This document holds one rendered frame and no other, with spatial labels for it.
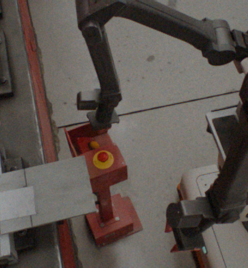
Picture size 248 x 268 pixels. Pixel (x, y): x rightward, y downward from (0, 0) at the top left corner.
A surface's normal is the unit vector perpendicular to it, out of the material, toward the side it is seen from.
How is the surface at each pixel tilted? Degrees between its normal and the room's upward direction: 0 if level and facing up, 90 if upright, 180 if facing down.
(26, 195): 0
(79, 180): 0
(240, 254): 0
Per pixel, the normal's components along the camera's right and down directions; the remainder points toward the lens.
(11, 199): -0.03, -0.51
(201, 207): 0.42, -0.55
